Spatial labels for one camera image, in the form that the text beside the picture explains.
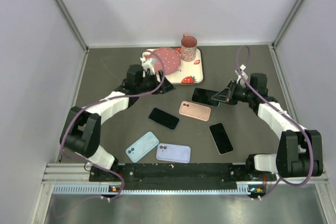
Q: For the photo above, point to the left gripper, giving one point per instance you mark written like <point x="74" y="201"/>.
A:
<point x="166" y="86"/>

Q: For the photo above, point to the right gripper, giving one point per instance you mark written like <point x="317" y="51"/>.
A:
<point x="227" y="94"/>

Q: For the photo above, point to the green-edged black phone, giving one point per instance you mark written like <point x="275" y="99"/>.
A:
<point x="204" y="96"/>

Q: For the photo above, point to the pink phone case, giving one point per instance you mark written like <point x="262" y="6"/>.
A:
<point x="196" y="111"/>

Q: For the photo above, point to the blue-edged black phone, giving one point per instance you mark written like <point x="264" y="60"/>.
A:
<point x="164" y="119"/>

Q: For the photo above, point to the lavender phone case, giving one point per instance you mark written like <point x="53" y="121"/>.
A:
<point x="173" y="153"/>

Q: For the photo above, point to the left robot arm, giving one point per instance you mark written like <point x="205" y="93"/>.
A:
<point x="81" y="132"/>

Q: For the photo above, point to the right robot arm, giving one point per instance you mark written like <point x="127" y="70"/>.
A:
<point x="299" y="152"/>

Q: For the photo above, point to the silver-edged black phone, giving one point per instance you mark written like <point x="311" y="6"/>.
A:
<point x="221" y="138"/>

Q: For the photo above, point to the light blue phone case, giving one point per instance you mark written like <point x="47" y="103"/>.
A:
<point x="142" y="146"/>

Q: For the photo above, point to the pink polka dot plate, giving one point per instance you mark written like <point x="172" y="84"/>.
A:
<point x="171" y="60"/>

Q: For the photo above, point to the strawberry print tray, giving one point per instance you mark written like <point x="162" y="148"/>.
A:
<point x="189" y="72"/>

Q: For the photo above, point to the pink floral mug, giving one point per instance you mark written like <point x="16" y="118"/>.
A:
<point x="188" y="47"/>

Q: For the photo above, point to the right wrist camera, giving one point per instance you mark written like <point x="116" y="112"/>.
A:
<point x="242" y="77"/>

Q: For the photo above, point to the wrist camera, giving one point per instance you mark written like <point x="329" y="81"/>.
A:
<point x="148" y="63"/>
<point x="242" y="77"/>

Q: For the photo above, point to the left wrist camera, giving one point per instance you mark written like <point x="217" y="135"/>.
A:
<point x="148" y="63"/>

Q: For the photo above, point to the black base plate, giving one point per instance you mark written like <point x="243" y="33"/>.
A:
<point x="192" y="176"/>

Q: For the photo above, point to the slotted cable duct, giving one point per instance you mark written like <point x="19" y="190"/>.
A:
<point x="239" y="188"/>

